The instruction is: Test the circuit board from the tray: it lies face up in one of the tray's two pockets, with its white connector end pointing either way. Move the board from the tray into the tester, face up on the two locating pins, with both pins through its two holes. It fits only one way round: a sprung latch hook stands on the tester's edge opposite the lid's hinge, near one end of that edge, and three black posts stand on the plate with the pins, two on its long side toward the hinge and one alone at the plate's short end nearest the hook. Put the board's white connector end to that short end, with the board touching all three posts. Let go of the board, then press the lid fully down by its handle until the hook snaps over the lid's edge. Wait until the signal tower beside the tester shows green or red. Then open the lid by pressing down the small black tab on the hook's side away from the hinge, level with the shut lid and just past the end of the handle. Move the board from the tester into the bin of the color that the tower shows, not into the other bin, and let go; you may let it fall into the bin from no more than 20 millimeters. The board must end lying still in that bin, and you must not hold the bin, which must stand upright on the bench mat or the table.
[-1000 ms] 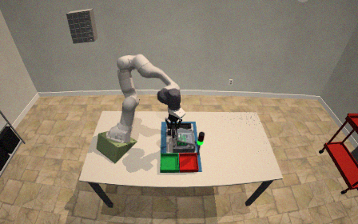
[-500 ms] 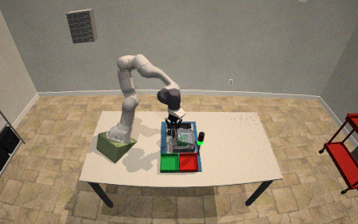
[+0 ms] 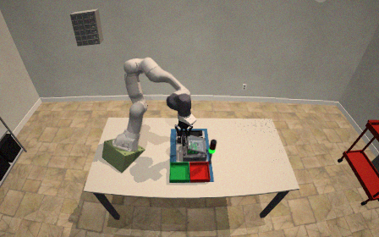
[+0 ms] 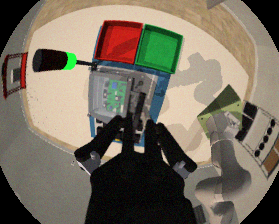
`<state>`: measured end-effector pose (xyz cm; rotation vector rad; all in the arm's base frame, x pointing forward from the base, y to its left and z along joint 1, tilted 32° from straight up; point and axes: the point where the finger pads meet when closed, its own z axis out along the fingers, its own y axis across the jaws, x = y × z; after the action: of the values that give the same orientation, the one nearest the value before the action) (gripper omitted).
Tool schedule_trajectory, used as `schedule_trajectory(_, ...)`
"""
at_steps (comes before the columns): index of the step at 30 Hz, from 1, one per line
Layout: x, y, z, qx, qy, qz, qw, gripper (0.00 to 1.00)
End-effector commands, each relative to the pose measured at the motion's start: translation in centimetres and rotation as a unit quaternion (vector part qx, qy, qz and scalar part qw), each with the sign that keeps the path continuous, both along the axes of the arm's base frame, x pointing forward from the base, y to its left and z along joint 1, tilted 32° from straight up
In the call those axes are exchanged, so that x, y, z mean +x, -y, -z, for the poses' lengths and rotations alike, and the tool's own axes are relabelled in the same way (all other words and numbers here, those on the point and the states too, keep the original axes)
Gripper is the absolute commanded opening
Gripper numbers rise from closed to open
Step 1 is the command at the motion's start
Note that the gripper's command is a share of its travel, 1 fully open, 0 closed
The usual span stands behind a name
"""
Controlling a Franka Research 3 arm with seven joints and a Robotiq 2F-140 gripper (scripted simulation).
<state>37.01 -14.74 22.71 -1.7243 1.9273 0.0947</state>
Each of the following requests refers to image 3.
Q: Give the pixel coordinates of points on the green bin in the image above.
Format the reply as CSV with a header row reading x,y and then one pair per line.
x,y
180,172

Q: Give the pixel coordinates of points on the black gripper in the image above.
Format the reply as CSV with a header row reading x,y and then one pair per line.
x,y
182,126

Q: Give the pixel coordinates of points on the red open-top bin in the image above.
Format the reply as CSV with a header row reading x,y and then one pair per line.
x,y
199,172

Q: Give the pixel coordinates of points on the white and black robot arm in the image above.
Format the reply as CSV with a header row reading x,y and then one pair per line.
x,y
129,139

